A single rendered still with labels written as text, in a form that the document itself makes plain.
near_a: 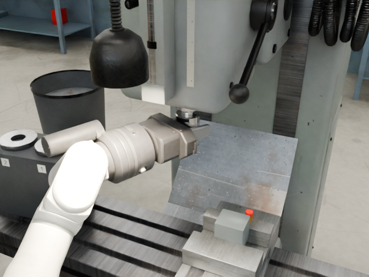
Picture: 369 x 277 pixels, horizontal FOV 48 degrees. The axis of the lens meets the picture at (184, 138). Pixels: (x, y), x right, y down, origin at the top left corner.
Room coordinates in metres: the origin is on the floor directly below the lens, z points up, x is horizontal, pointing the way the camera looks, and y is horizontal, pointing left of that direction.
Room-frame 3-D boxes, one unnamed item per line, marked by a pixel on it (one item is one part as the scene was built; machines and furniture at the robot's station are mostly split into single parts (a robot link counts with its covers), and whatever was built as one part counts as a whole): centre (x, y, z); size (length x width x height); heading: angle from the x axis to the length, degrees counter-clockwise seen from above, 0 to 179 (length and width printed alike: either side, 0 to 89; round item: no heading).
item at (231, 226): (0.66, -0.10, 1.02); 0.06 x 0.05 x 0.06; 66
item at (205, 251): (0.61, -0.08, 1.00); 0.15 x 0.06 x 0.04; 66
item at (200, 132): (0.68, -0.03, 1.23); 0.06 x 0.02 x 0.03; 130
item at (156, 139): (0.64, 0.06, 1.23); 0.13 x 0.12 x 0.10; 41
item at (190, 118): (0.70, -0.01, 1.26); 0.05 x 0.05 x 0.01
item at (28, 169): (0.89, 0.36, 1.01); 0.22 x 0.12 x 0.20; 73
